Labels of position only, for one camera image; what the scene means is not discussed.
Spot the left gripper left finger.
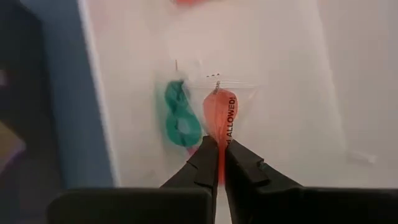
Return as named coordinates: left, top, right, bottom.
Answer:
left=46, top=136, right=220, bottom=224

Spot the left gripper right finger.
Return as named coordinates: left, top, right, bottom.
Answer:
left=225, top=139, right=398, bottom=224

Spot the teal gummy clear wrapper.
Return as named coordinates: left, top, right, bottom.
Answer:
left=157, top=79, right=203, bottom=149

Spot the red gummy clear wrapper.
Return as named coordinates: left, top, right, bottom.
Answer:
left=172, top=0, right=212, bottom=7
left=202, top=80, right=239, bottom=184

